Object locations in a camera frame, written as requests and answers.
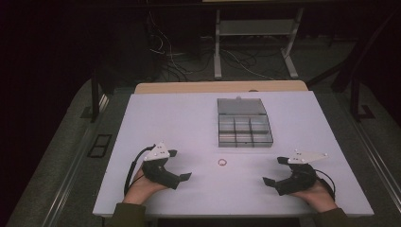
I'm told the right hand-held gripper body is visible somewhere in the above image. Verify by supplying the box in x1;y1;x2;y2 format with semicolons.
274;148;329;197

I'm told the clear plastic compartment box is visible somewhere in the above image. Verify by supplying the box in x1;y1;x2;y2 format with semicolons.
216;96;274;148

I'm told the white metal stand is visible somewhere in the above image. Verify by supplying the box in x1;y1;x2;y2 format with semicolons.
213;7;305;80

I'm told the wooden table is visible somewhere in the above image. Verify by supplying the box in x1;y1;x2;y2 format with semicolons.
134;79;309;95

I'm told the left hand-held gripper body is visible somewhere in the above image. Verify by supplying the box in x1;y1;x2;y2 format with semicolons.
141;141;182;190

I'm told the person's right hand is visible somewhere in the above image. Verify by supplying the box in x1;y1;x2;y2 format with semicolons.
289;180;339;214

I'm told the black metal stand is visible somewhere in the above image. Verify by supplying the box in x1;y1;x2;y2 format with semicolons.
305;9;376;123

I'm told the black rectangular floor frame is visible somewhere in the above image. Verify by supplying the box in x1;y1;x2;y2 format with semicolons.
86;133;113;159

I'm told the white floor cable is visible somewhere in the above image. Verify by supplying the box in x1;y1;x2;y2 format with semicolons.
147;11;194;76

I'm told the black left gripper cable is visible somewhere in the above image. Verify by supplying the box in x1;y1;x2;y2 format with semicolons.
123;144;157;197

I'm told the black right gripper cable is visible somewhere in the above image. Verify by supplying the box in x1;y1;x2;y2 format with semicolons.
314;168;337;201

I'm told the person's left hand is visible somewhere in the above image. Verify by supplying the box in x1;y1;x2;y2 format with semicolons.
122;167;168;206

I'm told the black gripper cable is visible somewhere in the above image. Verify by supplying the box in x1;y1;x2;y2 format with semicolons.
314;168;337;201
123;144;157;197

